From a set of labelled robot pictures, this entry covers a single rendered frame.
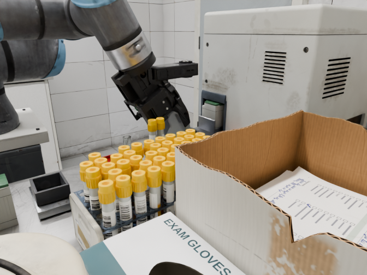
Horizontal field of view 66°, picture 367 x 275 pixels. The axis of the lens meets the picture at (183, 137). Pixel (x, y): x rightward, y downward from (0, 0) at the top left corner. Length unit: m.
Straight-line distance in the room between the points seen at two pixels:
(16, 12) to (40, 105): 1.64
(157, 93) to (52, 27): 0.20
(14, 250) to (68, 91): 2.61
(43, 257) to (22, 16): 0.38
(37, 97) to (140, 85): 1.63
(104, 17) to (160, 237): 0.33
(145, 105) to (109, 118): 2.49
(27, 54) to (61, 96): 2.04
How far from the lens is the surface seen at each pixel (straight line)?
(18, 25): 0.53
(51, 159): 2.26
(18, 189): 0.58
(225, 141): 0.35
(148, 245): 0.29
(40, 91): 2.13
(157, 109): 0.54
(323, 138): 0.46
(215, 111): 0.65
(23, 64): 0.79
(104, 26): 0.49
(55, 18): 0.55
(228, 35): 0.63
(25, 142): 0.78
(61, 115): 2.85
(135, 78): 0.52
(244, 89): 0.60
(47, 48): 0.81
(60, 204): 0.48
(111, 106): 2.99
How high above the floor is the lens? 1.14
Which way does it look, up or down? 20 degrees down
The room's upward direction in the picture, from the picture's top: straight up
